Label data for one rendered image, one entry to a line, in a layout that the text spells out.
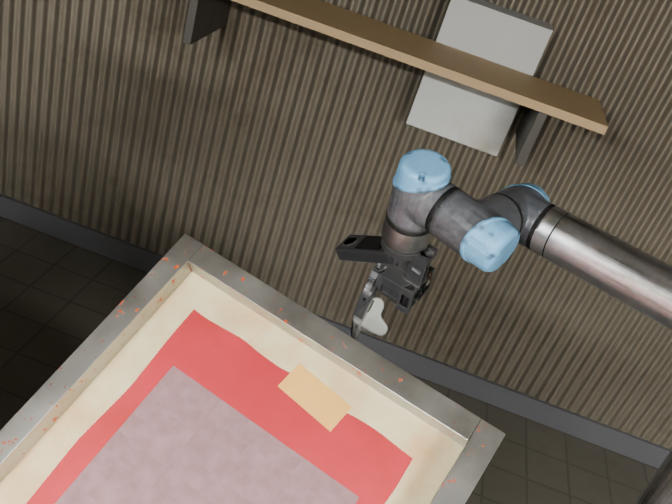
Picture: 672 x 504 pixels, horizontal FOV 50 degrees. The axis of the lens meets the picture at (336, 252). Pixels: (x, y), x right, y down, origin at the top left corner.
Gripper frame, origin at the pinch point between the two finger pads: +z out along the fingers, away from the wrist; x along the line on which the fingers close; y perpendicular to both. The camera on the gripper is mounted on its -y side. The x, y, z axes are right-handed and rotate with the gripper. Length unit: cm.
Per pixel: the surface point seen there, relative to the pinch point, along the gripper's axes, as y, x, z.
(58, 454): -22, -50, 1
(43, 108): -218, 90, 114
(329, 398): 5.5, -22.7, -6.3
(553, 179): -4, 172, 85
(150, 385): -17.7, -35.6, -2.8
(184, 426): -9.4, -37.4, -2.3
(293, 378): -0.7, -23.2, -6.2
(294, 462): 6.8, -32.7, -3.6
